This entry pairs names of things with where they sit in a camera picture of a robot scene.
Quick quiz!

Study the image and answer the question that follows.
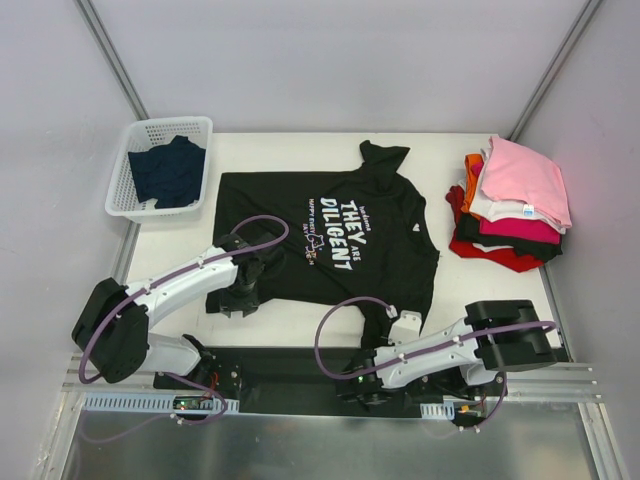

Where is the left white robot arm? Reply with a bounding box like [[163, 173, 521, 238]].
[[71, 233, 285, 389]]

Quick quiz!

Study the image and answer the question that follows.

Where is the magenta t shirt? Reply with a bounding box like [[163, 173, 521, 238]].
[[479, 218, 562, 245]]

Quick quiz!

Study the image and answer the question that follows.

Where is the red t shirt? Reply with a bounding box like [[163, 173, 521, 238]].
[[445, 185, 544, 273]]

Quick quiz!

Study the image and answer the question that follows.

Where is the right white cable duct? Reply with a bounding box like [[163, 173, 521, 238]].
[[420, 401, 455, 421]]

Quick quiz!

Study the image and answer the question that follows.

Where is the white cable duct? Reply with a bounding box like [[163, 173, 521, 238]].
[[420, 401, 455, 421], [83, 393, 223, 415]]

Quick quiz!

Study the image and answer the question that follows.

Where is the aluminium frame rail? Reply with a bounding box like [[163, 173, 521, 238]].
[[61, 354, 603, 403]]

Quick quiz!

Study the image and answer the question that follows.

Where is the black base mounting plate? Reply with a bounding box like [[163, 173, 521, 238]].
[[152, 346, 509, 416]]

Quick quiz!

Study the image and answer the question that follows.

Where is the white t shirt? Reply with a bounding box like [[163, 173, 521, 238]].
[[469, 150, 567, 235]]

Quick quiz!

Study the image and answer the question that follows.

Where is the pink t shirt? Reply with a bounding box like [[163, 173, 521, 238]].
[[480, 136, 572, 229]]

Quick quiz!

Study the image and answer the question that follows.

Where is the navy blue t shirt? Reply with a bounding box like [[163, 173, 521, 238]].
[[127, 135, 206, 209]]

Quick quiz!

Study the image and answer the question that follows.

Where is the left white cable duct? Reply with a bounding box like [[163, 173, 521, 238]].
[[83, 393, 223, 415]]

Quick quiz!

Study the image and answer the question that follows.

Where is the white plastic laundry basket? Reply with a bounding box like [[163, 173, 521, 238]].
[[105, 116, 213, 224]]

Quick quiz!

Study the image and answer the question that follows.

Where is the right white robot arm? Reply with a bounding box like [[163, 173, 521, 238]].
[[335, 300, 557, 407]]

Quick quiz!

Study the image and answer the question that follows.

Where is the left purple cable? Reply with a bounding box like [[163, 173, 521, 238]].
[[78, 214, 290, 443]]

